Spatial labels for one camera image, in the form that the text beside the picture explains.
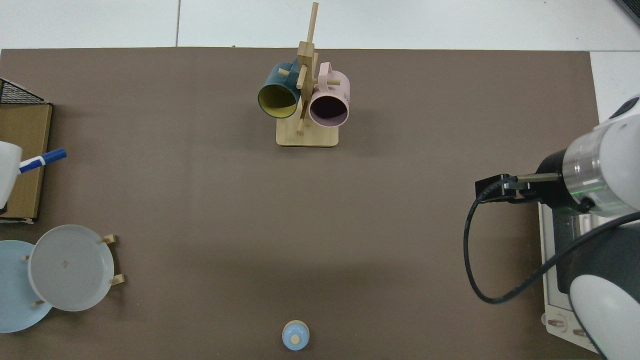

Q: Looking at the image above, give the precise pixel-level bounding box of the wooden cup stand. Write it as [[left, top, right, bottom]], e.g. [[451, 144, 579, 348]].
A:
[[276, 2, 340, 148]]

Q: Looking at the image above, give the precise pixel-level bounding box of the grey plate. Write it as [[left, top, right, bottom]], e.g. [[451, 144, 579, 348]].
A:
[[27, 224, 115, 312]]

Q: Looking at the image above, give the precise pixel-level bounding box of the blue and white marker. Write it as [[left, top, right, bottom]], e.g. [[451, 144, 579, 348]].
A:
[[19, 148, 67, 174]]

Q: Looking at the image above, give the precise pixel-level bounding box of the wire basket with wooden floor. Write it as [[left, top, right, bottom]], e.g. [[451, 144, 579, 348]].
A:
[[0, 77, 53, 224]]

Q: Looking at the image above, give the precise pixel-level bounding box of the brown table cloth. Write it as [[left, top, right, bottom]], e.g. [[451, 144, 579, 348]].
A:
[[0, 47, 601, 360]]

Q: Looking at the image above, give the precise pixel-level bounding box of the small blue round bell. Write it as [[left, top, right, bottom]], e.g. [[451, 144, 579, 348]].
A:
[[282, 320, 311, 351]]

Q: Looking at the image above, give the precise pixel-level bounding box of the dark teal mug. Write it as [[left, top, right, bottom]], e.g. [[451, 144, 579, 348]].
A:
[[257, 61, 302, 120]]

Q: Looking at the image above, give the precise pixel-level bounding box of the light blue plate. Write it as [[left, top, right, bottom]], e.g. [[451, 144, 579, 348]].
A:
[[0, 240, 53, 334]]

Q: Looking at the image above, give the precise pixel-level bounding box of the wooden plate rack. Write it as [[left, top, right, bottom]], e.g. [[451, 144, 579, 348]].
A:
[[22, 234, 126, 307]]

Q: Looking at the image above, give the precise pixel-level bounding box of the pink mug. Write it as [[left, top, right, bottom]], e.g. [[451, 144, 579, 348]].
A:
[[308, 62, 351, 128]]

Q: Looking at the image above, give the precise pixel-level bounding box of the dark grey flat object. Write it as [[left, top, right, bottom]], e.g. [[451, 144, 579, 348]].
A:
[[614, 0, 640, 27]]

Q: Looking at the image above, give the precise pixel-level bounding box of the pale toaster oven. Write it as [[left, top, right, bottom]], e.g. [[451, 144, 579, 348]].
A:
[[538, 200, 618, 358]]

